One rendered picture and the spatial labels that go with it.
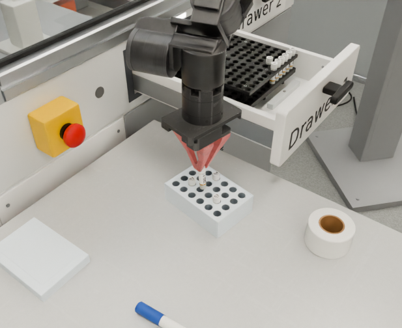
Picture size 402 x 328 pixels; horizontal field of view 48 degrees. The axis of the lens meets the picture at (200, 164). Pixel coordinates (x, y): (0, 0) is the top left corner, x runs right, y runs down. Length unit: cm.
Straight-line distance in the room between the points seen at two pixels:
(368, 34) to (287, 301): 211
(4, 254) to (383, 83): 150
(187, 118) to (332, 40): 215
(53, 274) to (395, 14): 146
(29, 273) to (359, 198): 145
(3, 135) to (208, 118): 32
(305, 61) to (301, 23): 182
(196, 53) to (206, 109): 8
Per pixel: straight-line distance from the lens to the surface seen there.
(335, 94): 79
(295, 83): 93
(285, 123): 71
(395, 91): 192
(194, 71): 58
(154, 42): 60
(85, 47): 81
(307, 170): 204
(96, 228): 75
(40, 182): 84
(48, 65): 77
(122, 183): 82
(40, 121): 74
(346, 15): 265
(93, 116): 86
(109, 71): 86
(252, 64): 88
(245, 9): 64
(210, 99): 60
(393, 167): 211
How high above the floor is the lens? 131
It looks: 41 degrees down
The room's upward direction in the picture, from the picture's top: straight up
